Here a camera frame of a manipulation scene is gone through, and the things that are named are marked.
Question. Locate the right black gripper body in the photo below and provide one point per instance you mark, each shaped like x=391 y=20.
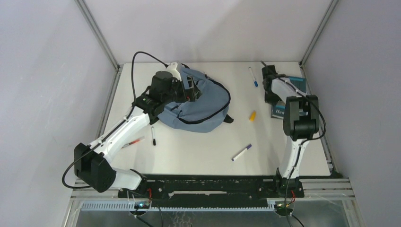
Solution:
x=270 y=98

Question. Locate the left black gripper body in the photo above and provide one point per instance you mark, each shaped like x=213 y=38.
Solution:
x=178 y=93

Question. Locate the blue-grey student backpack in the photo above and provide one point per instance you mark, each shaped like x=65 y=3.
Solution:
x=204 y=114

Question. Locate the teal Humor book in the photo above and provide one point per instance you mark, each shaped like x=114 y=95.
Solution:
x=282 y=108

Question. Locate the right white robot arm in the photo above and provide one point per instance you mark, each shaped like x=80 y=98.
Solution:
x=301 y=121

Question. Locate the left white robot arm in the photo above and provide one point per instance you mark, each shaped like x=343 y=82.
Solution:
x=92 y=162

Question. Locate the white marker blue cap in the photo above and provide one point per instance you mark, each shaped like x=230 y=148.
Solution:
x=253 y=77

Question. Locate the yellow highlighter cap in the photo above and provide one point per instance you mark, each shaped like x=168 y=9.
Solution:
x=252 y=116

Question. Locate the white marker black cap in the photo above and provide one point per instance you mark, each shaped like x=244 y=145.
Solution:
x=153 y=136

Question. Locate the red pen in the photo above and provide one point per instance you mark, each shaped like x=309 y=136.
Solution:
x=133 y=142

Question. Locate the white marker purple cap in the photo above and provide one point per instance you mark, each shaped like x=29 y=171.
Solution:
x=238 y=154

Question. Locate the left aluminium corner post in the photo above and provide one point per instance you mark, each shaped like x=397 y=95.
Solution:
x=90 y=19

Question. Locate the aluminium corner post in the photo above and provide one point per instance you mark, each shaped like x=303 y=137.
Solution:
x=324 y=21
x=90 y=19

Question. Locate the right aluminium corner post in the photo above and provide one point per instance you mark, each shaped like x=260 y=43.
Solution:
x=324 y=21

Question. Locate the black mounting rail base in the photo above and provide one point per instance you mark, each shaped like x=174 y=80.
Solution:
x=211 y=190

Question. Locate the white cable duct strip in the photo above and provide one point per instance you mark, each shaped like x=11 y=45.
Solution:
x=147 y=206

